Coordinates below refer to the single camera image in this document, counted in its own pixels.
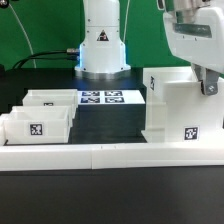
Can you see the white fence rail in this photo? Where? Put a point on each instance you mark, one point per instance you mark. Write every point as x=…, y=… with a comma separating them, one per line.
x=3, y=139
x=109, y=156

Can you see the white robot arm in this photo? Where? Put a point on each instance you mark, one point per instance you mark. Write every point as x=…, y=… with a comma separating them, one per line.
x=102, y=53

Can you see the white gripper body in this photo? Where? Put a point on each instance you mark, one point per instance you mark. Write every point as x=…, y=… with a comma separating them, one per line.
x=195, y=31

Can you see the white front drawer box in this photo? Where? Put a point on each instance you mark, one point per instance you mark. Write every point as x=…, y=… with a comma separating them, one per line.
x=37, y=124

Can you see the white drawer box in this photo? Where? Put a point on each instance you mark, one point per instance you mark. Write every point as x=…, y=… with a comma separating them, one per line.
x=37, y=124
x=52, y=97

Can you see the white drawer cabinet frame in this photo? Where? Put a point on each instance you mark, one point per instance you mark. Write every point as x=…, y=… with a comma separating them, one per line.
x=176, y=109

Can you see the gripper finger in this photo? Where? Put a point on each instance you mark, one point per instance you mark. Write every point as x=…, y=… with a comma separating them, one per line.
x=208, y=79

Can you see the fiducial marker sheet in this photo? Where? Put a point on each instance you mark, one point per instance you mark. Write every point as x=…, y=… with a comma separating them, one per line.
x=110, y=97

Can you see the white front fence rail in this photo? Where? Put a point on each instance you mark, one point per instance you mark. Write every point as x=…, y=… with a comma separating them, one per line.
x=109, y=156

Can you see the white left fence rail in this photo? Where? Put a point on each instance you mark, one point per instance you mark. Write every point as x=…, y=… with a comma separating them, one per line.
x=3, y=139

